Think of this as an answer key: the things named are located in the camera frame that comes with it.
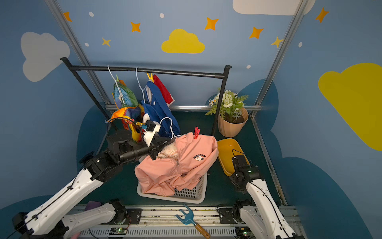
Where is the pink kids jacket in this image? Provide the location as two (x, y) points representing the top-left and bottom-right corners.
(134, 132), (218, 197)

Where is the blue red white jacket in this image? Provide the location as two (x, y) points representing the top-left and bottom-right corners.
(141, 81), (176, 122)

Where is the yellow clothespin top blue jacket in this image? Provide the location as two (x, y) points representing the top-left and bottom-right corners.
(146, 73), (154, 83)

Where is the white wire hanger pink jacket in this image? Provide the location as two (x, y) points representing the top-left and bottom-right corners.
(159, 117), (183, 138)

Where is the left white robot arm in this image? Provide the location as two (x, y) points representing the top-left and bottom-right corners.
(12, 129), (174, 239)

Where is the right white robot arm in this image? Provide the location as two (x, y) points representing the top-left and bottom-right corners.
(229, 155), (304, 239)

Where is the white hanger rainbow jacket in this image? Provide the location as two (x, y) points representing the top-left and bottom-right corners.
(107, 66), (125, 105)

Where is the yellow plastic tray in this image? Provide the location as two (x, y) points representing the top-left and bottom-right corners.
(217, 138), (250, 177)

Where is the rainbow striped jacket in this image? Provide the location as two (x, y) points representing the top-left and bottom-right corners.
(105, 80), (144, 142)

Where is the beige faceted flower pot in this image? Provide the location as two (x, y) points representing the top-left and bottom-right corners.
(218, 108), (249, 137)

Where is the white plastic laundry basket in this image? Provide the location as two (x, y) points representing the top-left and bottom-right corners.
(137, 173), (208, 204)

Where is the artificial white flowers plant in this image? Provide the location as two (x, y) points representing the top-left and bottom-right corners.
(219, 90), (249, 123)

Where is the blue garden fork tool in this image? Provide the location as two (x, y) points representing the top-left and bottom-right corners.
(175, 204), (211, 239)

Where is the purple silicone spatula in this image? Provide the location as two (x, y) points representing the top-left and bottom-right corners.
(70, 200), (102, 239)

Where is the black clothes rack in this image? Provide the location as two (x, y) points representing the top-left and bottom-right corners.
(60, 57), (232, 136)

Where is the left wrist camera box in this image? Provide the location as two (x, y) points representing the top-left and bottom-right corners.
(142, 120), (161, 146)

